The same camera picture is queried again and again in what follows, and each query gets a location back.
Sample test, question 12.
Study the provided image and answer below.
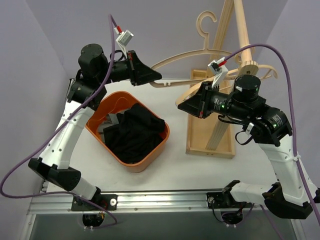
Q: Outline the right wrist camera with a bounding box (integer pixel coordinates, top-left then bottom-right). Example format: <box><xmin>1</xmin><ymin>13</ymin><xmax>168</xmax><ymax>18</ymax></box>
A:
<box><xmin>208</xmin><ymin>57</ymin><xmax>229</xmax><ymax>89</ymax></box>

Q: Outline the black pleated skirt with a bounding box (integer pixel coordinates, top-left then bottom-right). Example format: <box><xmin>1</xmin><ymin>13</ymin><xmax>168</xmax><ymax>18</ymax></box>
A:
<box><xmin>103</xmin><ymin>103</ymin><xmax>165</xmax><ymax>164</ymax></box>

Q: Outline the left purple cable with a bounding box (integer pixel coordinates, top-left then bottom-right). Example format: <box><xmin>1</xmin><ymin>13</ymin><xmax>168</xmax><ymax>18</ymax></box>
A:
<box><xmin>0</xmin><ymin>13</ymin><xmax>123</xmax><ymax>228</ymax></box>

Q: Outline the wooden hanger of grey skirt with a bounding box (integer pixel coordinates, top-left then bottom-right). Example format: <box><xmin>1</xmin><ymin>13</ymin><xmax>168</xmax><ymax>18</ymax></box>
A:
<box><xmin>174</xmin><ymin>47</ymin><xmax>279</xmax><ymax>107</ymax></box>

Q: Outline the grey pleated skirt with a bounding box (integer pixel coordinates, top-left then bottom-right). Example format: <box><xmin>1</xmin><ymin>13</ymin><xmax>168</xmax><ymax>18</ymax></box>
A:
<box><xmin>97</xmin><ymin>111</ymin><xmax>124</xmax><ymax>134</ymax></box>

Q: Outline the aluminium rail table edge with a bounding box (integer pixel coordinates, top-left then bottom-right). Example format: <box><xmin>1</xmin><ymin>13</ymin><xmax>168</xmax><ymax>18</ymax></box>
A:
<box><xmin>27</xmin><ymin>77</ymin><xmax>298</xmax><ymax>216</ymax></box>

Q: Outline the orange plastic basket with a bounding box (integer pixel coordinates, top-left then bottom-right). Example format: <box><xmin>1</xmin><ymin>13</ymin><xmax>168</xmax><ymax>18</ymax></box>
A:
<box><xmin>85</xmin><ymin>91</ymin><xmax>170</xmax><ymax>173</ymax></box>

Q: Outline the wooden hanger of black skirt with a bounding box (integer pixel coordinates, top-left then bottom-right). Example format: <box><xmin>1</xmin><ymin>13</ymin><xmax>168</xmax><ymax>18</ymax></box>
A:
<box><xmin>149</xmin><ymin>10</ymin><xmax>241</xmax><ymax>89</ymax></box>

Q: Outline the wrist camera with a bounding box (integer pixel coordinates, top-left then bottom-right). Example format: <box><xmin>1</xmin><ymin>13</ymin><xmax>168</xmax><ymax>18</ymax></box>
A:
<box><xmin>114</xmin><ymin>26</ymin><xmax>134</xmax><ymax>57</ymax></box>
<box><xmin>208</xmin><ymin>57</ymin><xmax>229</xmax><ymax>89</ymax></box>

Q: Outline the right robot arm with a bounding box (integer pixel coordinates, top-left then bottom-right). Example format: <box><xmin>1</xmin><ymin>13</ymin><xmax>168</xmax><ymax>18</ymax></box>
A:
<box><xmin>177</xmin><ymin>74</ymin><xmax>320</xmax><ymax>220</ymax></box>

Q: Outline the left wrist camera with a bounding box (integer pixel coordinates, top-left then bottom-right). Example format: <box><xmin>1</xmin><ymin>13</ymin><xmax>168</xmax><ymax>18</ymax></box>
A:
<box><xmin>114</xmin><ymin>26</ymin><xmax>134</xmax><ymax>57</ymax></box>

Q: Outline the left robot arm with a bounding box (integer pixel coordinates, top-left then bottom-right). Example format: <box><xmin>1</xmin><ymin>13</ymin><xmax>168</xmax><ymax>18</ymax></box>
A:
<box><xmin>28</xmin><ymin>43</ymin><xmax>162</xmax><ymax>210</ymax></box>

